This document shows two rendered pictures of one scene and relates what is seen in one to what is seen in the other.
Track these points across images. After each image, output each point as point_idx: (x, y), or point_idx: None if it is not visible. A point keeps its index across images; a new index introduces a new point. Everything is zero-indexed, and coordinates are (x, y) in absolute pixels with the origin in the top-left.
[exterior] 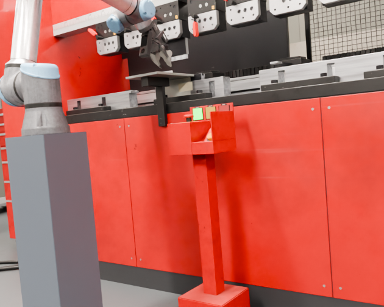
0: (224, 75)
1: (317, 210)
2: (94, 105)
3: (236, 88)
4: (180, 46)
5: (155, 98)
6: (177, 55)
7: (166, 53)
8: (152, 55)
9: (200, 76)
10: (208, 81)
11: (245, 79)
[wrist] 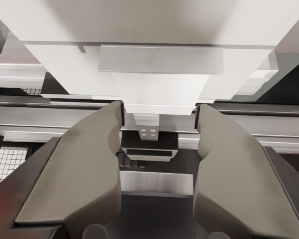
0: (170, 170)
1: None
2: None
3: (87, 113)
4: (117, 234)
5: None
6: (150, 192)
7: (17, 169)
8: (239, 191)
9: (44, 83)
10: (0, 54)
11: (67, 128)
